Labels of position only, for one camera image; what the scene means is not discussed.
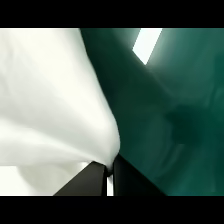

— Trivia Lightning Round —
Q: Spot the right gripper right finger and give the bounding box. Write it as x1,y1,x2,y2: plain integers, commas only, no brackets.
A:
112,155,168,197

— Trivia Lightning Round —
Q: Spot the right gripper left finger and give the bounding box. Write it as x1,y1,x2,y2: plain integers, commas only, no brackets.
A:
53,161,108,197

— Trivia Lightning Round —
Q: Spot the white T-shirt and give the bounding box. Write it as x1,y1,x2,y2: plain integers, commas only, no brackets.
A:
0,28,121,197

